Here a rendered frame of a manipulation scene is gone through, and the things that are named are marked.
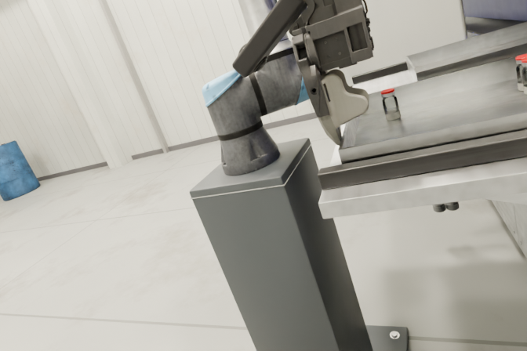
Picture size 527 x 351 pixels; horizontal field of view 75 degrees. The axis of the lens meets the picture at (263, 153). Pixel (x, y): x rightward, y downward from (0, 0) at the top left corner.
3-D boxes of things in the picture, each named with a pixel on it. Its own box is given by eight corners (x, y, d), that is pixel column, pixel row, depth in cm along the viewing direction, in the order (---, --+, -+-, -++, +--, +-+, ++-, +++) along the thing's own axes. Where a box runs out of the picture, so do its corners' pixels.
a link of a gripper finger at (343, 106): (377, 144, 40) (358, 66, 38) (328, 154, 42) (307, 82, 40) (377, 135, 43) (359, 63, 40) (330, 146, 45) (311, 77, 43)
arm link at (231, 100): (216, 129, 92) (198, 80, 88) (264, 113, 92) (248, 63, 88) (216, 139, 80) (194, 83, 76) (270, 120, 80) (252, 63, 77)
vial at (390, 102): (400, 114, 55) (394, 88, 54) (401, 118, 53) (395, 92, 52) (386, 117, 56) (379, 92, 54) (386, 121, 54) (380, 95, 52)
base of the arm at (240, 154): (213, 179, 86) (199, 142, 83) (238, 155, 98) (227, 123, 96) (268, 170, 79) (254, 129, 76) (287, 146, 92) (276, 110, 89)
